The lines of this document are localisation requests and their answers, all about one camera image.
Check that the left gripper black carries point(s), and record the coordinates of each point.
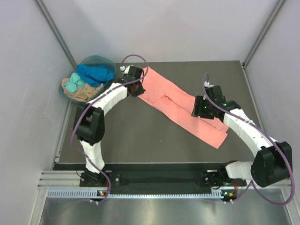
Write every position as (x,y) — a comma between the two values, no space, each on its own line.
(140,92)

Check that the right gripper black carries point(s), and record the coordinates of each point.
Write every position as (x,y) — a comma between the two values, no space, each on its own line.
(199,101)

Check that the pink t shirt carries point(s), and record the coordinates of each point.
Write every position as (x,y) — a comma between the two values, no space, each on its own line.
(177,105)

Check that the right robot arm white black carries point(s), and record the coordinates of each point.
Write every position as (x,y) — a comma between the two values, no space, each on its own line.
(272,159)

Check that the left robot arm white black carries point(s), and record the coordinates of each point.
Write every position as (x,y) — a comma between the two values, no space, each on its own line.
(89,126)

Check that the blue t shirt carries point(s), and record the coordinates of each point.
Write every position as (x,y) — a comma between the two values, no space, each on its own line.
(94,76)

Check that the teal laundry basket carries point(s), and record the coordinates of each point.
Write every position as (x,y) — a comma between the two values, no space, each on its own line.
(92,61)

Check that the beige t shirt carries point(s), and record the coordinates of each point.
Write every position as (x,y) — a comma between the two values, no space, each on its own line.
(82,94)

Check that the light turquoise t shirt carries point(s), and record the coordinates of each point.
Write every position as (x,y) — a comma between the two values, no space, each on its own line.
(74,82)

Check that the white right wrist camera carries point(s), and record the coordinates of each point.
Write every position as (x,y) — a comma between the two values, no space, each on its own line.
(207,84)

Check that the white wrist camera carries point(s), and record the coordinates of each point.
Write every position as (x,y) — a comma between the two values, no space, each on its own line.
(207,84)
(125,69)

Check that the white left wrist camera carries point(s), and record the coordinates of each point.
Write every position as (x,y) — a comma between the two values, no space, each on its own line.
(125,69)

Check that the grey slotted cable duct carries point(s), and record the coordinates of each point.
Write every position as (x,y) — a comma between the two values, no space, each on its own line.
(99,194)

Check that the right aluminium frame post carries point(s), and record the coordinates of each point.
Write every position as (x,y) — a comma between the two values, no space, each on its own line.
(262,34)

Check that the aluminium frame post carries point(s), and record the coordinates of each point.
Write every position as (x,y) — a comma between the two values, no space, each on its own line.
(51,23)
(262,34)

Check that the aluminium rail front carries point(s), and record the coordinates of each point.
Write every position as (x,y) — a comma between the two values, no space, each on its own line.
(72,179)

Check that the left aluminium frame post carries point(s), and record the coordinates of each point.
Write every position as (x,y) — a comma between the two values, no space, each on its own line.
(51,23)

